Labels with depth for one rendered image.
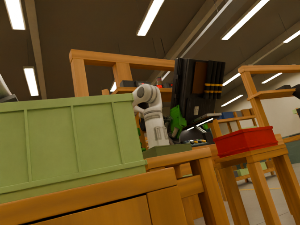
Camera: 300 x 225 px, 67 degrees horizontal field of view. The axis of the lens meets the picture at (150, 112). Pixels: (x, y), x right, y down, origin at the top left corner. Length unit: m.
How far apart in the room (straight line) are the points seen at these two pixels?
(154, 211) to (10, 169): 0.26
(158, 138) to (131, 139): 0.57
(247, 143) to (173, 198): 0.89
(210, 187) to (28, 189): 0.74
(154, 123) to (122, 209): 0.67
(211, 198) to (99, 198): 0.65
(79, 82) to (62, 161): 1.53
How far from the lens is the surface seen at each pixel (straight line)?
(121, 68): 2.15
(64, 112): 0.46
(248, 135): 1.35
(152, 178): 0.45
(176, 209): 0.47
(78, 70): 1.99
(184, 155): 0.95
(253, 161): 1.28
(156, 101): 1.13
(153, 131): 1.05
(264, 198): 1.31
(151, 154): 0.99
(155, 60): 2.41
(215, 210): 1.02
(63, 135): 0.45
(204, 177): 1.00
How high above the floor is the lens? 0.78
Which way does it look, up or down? 16 degrees up
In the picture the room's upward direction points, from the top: 13 degrees counter-clockwise
